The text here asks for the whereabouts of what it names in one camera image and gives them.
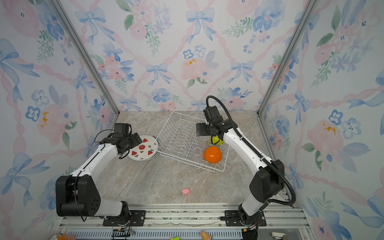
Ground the watermelon pattern plate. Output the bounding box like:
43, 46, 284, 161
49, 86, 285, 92
128, 135, 160, 162

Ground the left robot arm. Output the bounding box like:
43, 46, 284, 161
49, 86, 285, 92
56, 123, 142, 222

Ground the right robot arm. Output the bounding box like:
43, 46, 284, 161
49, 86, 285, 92
196, 106, 291, 226

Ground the lime green bowl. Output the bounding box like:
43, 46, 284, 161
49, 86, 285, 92
209, 136, 225, 146

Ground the orange bowl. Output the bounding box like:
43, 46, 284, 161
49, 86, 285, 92
203, 146, 222, 164

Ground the clear glass cup front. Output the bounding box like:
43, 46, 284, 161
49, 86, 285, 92
191, 147, 203, 157

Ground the small pink object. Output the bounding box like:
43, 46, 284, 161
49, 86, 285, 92
182, 188, 191, 195

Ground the black corrugated cable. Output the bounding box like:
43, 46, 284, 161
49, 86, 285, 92
205, 95, 297, 206

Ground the white wire dish rack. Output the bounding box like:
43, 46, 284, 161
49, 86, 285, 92
157, 112, 230, 172

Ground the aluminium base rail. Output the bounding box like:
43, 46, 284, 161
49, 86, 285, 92
58, 204, 315, 240

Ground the left aluminium corner post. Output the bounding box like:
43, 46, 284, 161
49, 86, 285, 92
48, 0, 120, 115

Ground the aluminium corner post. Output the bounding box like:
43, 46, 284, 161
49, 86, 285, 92
257, 0, 318, 117
48, 0, 120, 115

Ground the right aluminium corner post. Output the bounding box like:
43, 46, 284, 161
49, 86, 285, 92
257, 0, 318, 117

